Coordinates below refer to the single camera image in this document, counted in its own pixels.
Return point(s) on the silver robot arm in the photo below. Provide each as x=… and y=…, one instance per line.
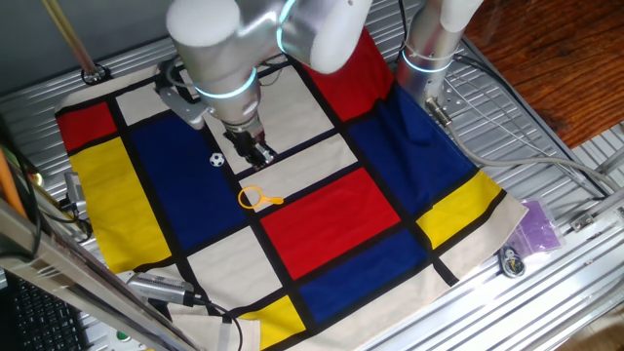
x=219, y=49

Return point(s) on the aluminium frame bar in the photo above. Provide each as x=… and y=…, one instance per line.
x=73, y=283

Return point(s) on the orange rod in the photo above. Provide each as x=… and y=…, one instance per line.
x=9, y=183

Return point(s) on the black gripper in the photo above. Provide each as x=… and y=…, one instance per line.
x=244, y=134

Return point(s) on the grey box green button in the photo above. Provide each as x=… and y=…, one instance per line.
x=122, y=339

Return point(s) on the brass pole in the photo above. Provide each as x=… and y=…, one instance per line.
x=68, y=31

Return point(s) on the small soccer ball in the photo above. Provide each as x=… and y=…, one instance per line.
x=217, y=159

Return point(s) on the black keyboard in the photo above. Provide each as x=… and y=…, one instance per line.
x=44, y=322

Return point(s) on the long silver depth camera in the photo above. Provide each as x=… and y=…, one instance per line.
x=158, y=287

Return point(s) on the purple plastic bag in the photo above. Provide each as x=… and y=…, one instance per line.
x=536, y=229

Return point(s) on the colour block patterned cloth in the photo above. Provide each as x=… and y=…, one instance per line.
x=331, y=219

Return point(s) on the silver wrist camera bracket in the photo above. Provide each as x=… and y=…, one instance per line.
x=183, y=107

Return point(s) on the small silver depth camera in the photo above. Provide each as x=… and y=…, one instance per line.
x=74, y=191

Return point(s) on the small metal corner bracket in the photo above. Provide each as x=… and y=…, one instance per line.
x=582, y=222

